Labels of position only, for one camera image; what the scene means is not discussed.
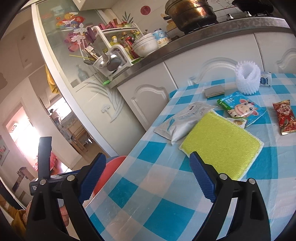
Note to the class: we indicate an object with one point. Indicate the white dish rack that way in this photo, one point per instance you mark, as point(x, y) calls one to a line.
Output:
point(110, 52)

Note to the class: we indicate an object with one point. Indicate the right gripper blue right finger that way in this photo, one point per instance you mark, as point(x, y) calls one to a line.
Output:
point(250, 220)

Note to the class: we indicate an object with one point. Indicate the white foam fruit net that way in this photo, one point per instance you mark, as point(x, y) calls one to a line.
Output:
point(247, 77)

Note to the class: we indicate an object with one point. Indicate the yellow sleeve forearm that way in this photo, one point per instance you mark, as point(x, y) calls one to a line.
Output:
point(19, 223)

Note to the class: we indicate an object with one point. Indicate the red snack packet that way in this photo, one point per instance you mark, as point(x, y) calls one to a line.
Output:
point(286, 117)

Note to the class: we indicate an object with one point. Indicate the white kitchen cabinet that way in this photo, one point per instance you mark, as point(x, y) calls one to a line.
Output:
point(148, 93)

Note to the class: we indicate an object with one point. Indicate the blue white printed container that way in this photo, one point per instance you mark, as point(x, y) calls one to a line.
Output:
point(161, 37)

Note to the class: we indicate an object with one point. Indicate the small white plastic bottle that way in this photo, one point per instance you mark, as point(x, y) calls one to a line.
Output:
point(266, 79)

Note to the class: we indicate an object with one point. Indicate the bronze cooking pot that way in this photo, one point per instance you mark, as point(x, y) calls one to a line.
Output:
point(190, 15)

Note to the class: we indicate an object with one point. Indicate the person's left hand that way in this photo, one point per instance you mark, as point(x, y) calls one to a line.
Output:
point(63, 211)

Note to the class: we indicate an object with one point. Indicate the grey square pad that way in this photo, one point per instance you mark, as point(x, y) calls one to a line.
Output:
point(214, 91)

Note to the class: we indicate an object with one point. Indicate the yellow green scrubbing sponge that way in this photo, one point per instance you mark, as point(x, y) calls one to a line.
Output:
point(221, 143)

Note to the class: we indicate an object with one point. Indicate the cartoon cow snack packet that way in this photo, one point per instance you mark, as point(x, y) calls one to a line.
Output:
point(239, 106)

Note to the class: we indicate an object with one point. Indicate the white feather tissue pack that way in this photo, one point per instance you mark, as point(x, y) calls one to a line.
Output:
point(179, 125)

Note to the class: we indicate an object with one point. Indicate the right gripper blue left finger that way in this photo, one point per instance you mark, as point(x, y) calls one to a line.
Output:
point(45, 220)

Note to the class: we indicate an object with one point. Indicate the white ceramic bowl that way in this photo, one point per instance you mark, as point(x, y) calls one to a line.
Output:
point(145, 45)

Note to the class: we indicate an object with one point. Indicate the red plastic stool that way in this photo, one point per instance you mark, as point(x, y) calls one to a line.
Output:
point(112, 164)

